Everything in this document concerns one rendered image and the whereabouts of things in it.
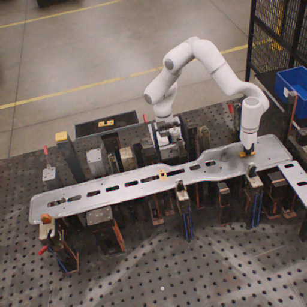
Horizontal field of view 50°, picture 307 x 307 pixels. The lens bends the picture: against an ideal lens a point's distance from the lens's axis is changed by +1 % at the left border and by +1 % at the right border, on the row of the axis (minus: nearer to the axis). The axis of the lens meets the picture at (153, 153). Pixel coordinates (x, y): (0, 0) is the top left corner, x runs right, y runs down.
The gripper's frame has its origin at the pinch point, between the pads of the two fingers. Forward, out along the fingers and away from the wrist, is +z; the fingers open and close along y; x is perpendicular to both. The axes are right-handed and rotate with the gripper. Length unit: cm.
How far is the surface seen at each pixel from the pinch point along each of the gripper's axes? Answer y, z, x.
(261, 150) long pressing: -0.1, 3.1, 8.1
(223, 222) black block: 20.0, 30.4, -20.3
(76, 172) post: -31, 16, -96
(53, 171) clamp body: -18, -3, -103
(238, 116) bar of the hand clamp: -15.2, -11.3, 0.6
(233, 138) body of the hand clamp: -13.1, 2.6, -2.3
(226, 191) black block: 19.4, 3.9, -19.1
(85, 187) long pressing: -5, 3, -88
